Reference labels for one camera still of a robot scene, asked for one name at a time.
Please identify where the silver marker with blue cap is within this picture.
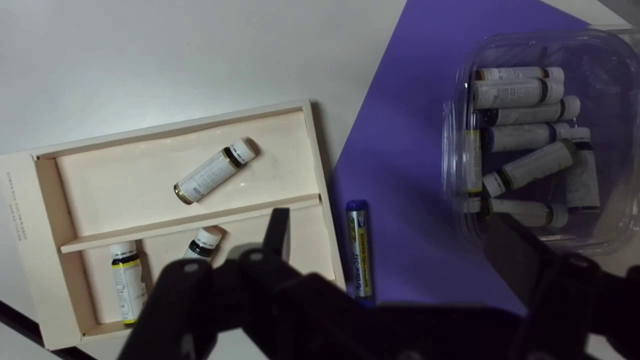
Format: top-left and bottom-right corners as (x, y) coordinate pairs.
(346, 200), (376, 306)

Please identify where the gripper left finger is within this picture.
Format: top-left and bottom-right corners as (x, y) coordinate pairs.
(117, 208), (362, 360)

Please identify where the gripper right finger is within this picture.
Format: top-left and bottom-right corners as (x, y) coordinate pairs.
(482, 214), (640, 360)

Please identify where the beige cardboard compartment box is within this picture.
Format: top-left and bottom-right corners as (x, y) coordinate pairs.
(0, 100), (347, 351)

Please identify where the small white labelled bottle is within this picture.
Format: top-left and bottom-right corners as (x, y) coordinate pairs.
(173, 138), (257, 206)
(182, 227), (223, 264)
(475, 66), (566, 82)
(482, 140), (579, 198)
(482, 96), (582, 127)
(481, 122), (573, 153)
(470, 78), (566, 110)
(110, 241), (149, 326)
(479, 197), (570, 228)
(565, 127), (601, 211)

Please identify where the purple paper sheet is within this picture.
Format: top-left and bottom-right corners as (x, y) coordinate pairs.
(327, 0), (638, 316)

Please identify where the clear plastic container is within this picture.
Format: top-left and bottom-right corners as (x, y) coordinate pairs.
(441, 25), (640, 257)

